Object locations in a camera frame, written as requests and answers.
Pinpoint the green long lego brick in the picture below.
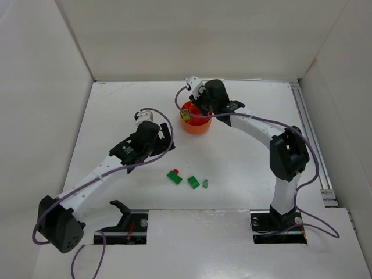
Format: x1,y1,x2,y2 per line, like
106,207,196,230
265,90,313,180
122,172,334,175
167,171,183,185

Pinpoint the lime long lego brick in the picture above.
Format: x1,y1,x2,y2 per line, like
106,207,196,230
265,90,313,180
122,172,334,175
181,113,191,122

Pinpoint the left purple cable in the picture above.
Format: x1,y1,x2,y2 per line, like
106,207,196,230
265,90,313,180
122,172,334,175
31,108,173,279

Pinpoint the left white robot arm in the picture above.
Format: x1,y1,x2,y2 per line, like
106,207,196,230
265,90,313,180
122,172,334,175
32,120,175,253

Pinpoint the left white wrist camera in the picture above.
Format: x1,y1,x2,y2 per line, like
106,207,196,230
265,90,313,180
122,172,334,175
134,110,153,127

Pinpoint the aluminium rail right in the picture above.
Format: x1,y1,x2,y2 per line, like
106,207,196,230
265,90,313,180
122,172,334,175
289,81,339,208

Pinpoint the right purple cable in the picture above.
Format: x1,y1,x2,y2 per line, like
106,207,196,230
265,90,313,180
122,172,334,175
174,84,341,239

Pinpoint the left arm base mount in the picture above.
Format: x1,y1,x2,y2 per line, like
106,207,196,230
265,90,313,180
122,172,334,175
100,200,149,245

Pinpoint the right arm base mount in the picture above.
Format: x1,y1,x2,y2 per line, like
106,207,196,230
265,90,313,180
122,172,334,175
250,210,307,244

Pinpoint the green square lego brick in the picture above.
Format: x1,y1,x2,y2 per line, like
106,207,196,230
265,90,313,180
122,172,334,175
187,176,201,189

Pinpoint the purple cable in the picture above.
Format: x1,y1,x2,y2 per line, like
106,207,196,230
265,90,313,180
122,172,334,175
174,84,341,239
31,108,173,279

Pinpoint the small green sloped lego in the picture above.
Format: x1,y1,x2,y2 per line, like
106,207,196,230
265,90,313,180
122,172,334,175
202,179,209,189

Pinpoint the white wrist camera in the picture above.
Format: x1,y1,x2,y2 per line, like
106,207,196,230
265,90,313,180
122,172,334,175
186,76,204,101
134,110,153,127

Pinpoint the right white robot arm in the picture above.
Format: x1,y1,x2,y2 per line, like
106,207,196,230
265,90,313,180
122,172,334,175
187,76,309,217

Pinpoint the orange round divided container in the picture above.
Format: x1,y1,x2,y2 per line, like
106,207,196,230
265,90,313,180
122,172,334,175
180,101,212,135

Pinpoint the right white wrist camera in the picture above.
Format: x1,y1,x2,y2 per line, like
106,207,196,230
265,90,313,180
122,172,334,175
186,76,204,101

